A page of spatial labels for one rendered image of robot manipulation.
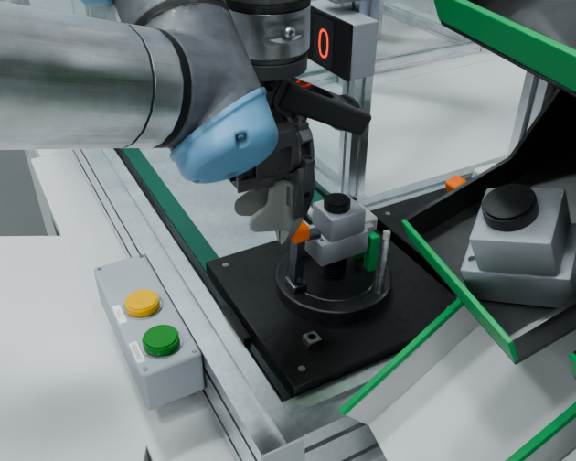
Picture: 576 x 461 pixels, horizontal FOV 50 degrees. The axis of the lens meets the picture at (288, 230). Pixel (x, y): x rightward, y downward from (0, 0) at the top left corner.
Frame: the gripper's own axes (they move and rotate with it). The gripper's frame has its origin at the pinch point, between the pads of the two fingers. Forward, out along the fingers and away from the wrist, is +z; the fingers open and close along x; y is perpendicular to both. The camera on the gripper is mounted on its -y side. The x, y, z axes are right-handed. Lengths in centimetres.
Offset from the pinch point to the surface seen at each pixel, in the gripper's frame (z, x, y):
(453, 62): 21, -78, -96
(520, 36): -29.3, 28.3, 2.9
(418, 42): 21, -97, -98
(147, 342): 10.2, -1.2, 16.8
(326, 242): 1.8, 1.9, -3.9
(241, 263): 10.3, -9.3, 1.7
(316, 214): -0.2, -1.0, -4.2
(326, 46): -12.8, -18.1, -15.4
